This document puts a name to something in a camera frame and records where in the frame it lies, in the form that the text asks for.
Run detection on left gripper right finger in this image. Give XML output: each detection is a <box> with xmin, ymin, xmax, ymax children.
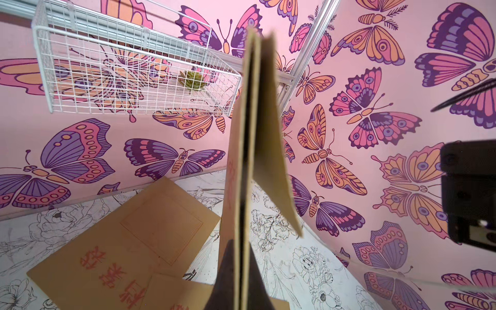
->
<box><xmin>246</xmin><ymin>245</ymin><xmax>275</xmax><ymax>310</ymax></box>

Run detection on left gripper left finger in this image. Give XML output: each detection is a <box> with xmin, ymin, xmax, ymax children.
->
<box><xmin>204</xmin><ymin>240</ymin><xmax>235</xmax><ymax>310</ymax></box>

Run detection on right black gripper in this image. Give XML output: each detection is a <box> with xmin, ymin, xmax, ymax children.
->
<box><xmin>430</xmin><ymin>78</ymin><xmax>495</xmax><ymax>252</ymax></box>

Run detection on kraft file bag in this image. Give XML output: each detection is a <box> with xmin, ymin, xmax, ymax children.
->
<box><xmin>27</xmin><ymin>178</ymin><xmax>219</xmax><ymax>309</ymax></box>
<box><xmin>218</xmin><ymin>28</ymin><xmax>303</xmax><ymax>309</ymax></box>
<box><xmin>140</xmin><ymin>273</ymin><xmax>291</xmax><ymax>309</ymax></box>

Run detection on small green succulent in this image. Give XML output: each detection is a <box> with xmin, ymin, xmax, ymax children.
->
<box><xmin>178</xmin><ymin>71</ymin><xmax>207</xmax><ymax>91</ymax></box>

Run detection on aluminium frame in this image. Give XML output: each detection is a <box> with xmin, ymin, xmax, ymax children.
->
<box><xmin>1</xmin><ymin>1</ymin><xmax>339</xmax><ymax>109</ymax></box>

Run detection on white wire basket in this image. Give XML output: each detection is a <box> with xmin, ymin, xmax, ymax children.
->
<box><xmin>32</xmin><ymin>1</ymin><xmax>242</xmax><ymax>116</ymax></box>

